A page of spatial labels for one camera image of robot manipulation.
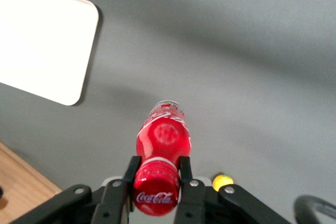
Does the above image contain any red coke bottle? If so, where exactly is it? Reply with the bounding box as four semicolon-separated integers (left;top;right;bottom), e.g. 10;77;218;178
132;100;192;217

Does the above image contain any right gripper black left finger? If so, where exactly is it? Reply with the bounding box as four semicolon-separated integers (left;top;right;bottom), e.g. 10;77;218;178
15;156;143;224

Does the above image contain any white rectangular tray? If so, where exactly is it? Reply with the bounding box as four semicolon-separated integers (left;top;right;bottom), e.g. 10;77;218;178
0;0;100;106

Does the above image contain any light wooden box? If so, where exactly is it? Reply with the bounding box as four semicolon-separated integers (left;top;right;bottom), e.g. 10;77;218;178
0;141;63;224

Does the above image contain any black cable loop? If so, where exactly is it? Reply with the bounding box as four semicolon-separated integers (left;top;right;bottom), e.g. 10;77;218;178
293;195;336;224

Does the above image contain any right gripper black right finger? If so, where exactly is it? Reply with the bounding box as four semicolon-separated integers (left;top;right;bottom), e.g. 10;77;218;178
174;156;292;224

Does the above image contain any yellow toy lemon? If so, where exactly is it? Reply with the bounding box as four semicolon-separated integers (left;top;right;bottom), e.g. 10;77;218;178
212;173;234;192

